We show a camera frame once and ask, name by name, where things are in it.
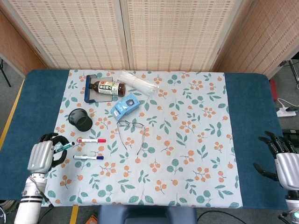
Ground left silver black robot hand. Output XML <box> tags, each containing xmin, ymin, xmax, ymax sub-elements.
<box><xmin>27</xmin><ymin>132</ymin><xmax>69</xmax><ymax>175</ymax></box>

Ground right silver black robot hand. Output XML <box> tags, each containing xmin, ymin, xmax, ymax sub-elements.
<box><xmin>253</xmin><ymin>131</ymin><xmax>299</xmax><ymax>189</ymax></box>

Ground teal pen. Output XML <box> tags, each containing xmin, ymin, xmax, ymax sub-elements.
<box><xmin>54</xmin><ymin>141</ymin><xmax>76</xmax><ymax>154</ymax></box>

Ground blue capped whiteboard marker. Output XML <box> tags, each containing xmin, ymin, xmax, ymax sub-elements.
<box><xmin>73</xmin><ymin>154</ymin><xmax>105</xmax><ymax>161</ymax></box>

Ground red capped whiteboard marker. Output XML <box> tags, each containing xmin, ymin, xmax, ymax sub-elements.
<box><xmin>76</xmin><ymin>138</ymin><xmax>107</xmax><ymax>144</ymax></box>

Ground black pen cup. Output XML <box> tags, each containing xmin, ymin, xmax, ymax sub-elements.
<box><xmin>68</xmin><ymin>108</ymin><xmax>93</xmax><ymax>132</ymax></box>

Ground black box device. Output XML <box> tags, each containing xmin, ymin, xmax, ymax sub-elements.
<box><xmin>281</xmin><ymin>129</ymin><xmax>299</xmax><ymax>145</ymax></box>

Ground dark blue table cover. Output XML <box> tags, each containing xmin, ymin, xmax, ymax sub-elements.
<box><xmin>0</xmin><ymin>69</ymin><xmax>288</xmax><ymax>210</ymax></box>

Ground white power strip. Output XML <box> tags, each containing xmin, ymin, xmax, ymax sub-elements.
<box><xmin>276</xmin><ymin>109</ymin><xmax>297</xmax><ymax>118</ymax></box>

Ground blue grey tray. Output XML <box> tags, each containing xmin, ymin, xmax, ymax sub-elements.
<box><xmin>84</xmin><ymin>74</ymin><xmax>122</xmax><ymax>104</ymax></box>

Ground red flat floor item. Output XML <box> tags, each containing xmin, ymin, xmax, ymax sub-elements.
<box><xmin>270</xmin><ymin>79</ymin><xmax>278</xmax><ymax>103</ymax></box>

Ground black tripod leg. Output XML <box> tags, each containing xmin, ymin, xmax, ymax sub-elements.
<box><xmin>0</xmin><ymin>58</ymin><xmax>12</xmax><ymax>88</ymax></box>

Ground brown tea bottle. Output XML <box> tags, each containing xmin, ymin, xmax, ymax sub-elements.
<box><xmin>88</xmin><ymin>80</ymin><xmax>127</xmax><ymax>97</ymax></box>

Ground light blue cardboard box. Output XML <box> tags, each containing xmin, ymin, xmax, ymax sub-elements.
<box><xmin>110</xmin><ymin>93</ymin><xmax>141</xmax><ymax>121</ymax></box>

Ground grey stand with black clamp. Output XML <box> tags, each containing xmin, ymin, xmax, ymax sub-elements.
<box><xmin>278</xmin><ymin>59</ymin><xmax>299</xmax><ymax>89</ymax></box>

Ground narrow orange woven screen panel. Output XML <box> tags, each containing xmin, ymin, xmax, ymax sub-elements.
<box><xmin>0</xmin><ymin>9</ymin><xmax>47</xmax><ymax>77</ymax></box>

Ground dark blue chair seat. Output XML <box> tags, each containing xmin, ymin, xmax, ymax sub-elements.
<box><xmin>97</xmin><ymin>204</ymin><xmax>198</xmax><ymax>224</ymax></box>

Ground clear plastic straw bag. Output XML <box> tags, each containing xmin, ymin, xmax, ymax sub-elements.
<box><xmin>116</xmin><ymin>70</ymin><xmax>160</xmax><ymax>97</ymax></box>

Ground floral fruit print tablecloth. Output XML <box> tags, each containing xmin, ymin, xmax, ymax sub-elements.
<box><xmin>35</xmin><ymin>69</ymin><xmax>243</xmax><ymax>209</ymax></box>

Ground wide woven screen panel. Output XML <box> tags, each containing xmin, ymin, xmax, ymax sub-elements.
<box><xmin>0</xmin><ymin>0</ymin><xmax>130</xmax><ymax>70</ymax></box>
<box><xmin>120</xmin><ymin>0</ymin><xmax>254</xmax><ymax>72</ymax></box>

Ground angled woven screen panel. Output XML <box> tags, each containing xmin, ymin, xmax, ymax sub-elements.
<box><xmin>211</xmin><ymin>0</ymin><xmax>299</xmax><ymax>79</ymax></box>

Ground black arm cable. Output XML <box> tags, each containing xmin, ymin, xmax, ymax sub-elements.
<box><xmin>38</xmin><ymin>190</ymin><xmax>55</xmax><ymax>217</ymax></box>

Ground white power cable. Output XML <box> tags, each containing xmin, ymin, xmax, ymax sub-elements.
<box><xmin>277</xmin><ymin>98</ymin><xmax>299</xmax><ymax>110</ymax></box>

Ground black floor cable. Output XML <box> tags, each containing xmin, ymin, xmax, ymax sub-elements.
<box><xmin>197</xmin><ymin>210</ymin><xmax>241</xmax><ymax>224</ymax></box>

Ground thin metal frame eyeglasses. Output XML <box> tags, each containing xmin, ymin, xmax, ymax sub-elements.
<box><xmin>116</xmin><ymin>120</ymin><xmax>147</xmax><ymax>156</ymax></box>

